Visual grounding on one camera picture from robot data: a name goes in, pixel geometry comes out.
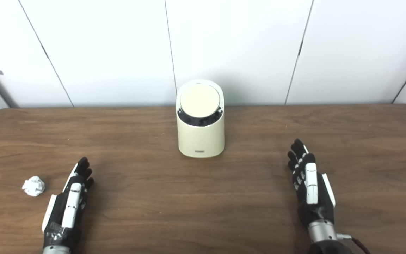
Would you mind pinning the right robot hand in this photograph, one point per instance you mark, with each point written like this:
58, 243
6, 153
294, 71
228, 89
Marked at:
310, 187

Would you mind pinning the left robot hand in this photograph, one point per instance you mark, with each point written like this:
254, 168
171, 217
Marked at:
60, 211

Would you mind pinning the white paper ball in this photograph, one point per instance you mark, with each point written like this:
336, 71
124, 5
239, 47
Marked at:
34, 186

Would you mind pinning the cream-colored bin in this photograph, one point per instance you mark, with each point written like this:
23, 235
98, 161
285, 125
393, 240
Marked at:
200, 139

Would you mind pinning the cream round bin lid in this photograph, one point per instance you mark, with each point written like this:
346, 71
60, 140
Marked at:
199, 100

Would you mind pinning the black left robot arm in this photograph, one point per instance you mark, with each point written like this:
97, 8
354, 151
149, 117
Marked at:
55, 250

